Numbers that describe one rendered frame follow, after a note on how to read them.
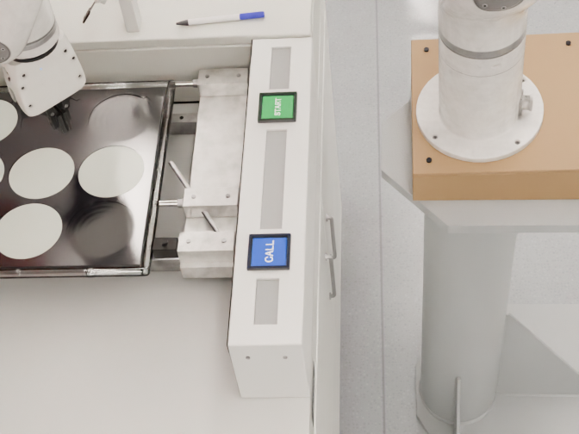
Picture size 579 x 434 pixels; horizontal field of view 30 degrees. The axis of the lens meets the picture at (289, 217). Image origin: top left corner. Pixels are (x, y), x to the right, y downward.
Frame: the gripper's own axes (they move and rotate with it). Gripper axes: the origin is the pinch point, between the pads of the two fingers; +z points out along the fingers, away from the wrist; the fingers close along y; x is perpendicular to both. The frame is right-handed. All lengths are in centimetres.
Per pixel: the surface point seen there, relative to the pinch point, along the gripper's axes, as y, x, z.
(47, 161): -3.7, 1.3, 8.0
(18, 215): -12.5, -4.7, 8.0
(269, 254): 7.8, -39.4, 1.6
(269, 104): 24.7, -18.4, 1.6
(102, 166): 1.9, -5.5, 8.0
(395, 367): 45, -23, 98
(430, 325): 42, -35, 63
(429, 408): 42, -36, 96
